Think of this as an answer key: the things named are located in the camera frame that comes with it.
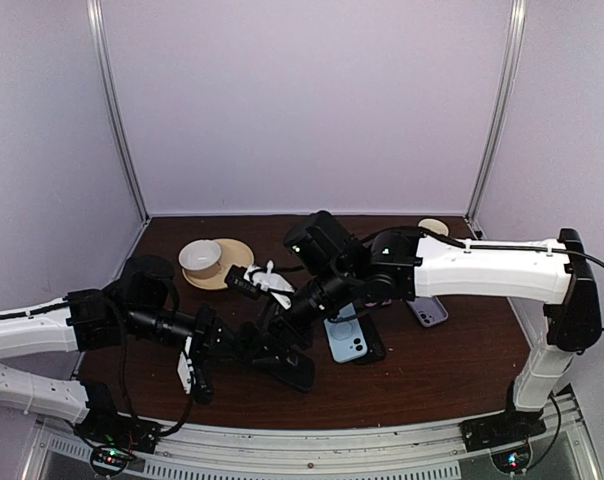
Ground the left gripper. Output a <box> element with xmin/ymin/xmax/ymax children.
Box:
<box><xmin>126</xmin><ymin>302</ymin><xmax>248</xmax><ymax>367</ymax></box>

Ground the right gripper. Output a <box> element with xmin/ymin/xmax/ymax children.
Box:
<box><xmin>241</xmin><ymin>263</ymin><xmax>357</xmax><ymax>368</ymax></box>

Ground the black cased phone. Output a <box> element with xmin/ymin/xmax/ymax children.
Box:
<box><xmin>234</xmin><ymin>322</ymin><xmax>315</xmax><ymax>393</ymax></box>

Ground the light blue cased phone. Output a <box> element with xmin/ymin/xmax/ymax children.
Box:
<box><xmin>324</xmin><ymin>319</ymin><xmax>368</xmax><ymax>364</ymax></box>

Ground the lavender phone case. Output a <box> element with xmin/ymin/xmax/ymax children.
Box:
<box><xmin>406</xmin><ymin>297</ymin><xmax>449</xmax><ymax>328</ymax></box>

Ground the pink phone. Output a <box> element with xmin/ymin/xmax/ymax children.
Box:
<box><xmin>364</xmin><ymin>299</ymin><xmax>393</xmax><ymax>308</ymax></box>

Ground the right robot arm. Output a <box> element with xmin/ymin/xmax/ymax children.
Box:
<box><xmin>248</xmin><ymin>210</ymin><xmax>602</xmax><ymax>444</ymax></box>

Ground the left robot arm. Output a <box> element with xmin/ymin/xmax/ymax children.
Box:
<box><xmin>0</xmin><ymin>255</ymin><xmax>240</xmax><ymax>444</ymax></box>

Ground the black phone under blue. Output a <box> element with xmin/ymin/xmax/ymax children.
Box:
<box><xmin>353</xmin><ymin>316</ymin><xmax>387</xmax><ymax>366</ymax></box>

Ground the white teacup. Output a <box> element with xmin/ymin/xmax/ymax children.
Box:
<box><xmin>178</xmin><ymin>239</ymin><xmax>222</xmax><ymax>272</ymax></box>

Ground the beige saucer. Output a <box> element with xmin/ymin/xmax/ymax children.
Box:
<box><xmin>180</xmin><ymin>238</ymin><xmax>254</xmax><ymax>290</ymax></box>

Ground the cream ribbed mug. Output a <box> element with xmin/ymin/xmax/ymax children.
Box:
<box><xmin>417</xmin><ymin>218</ymin><xmax>450</xmax><ymax>236</ymax></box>

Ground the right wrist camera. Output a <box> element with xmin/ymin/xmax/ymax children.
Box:
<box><xmin>225</xmin><ymin>260</ymin><xmax>295</xmax><ymax>310</ymax></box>

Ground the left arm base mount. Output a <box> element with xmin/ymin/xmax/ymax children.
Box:
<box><xmin>72</xmin><ymin>382</ymin><xmax>160</xmax><ymax>477</ymax></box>

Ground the aluminium front rail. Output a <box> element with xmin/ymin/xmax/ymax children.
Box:
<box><xmin>31</xmin><ymin>407</ymin><xmax>598</xmax><ymax>480</ymax></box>

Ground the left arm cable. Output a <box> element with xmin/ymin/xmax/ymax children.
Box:
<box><xmin>0</xmin><ymin>294</ymin><xmax>193</xmax><ymax>436</ymax></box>

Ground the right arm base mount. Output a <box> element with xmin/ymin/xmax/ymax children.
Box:
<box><xmin>459</xmin><ymin>381</ymin><xmax>562</xmax><ymax>478</ymax></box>

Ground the left aluminium post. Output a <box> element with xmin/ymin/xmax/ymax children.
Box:
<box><xmin>86</xmin><ymin>0</ymin><xmax>149</xmax><ymax>223</ymax></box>

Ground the aluminium post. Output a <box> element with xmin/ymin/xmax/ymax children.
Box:
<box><xmin>86</xmin><ymin>0</ymin><xmax>149</xmax><ymax>223</ymax></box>
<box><xmin>465</xmin><ymin>0</ymin><xmax>528</xmax><ymax>230</ymax></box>

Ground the right aluminium post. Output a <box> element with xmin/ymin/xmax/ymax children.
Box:
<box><xmin>465</xmin><ymin>0</ymin><xmax>528</xmax><ymax>230</ymax></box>

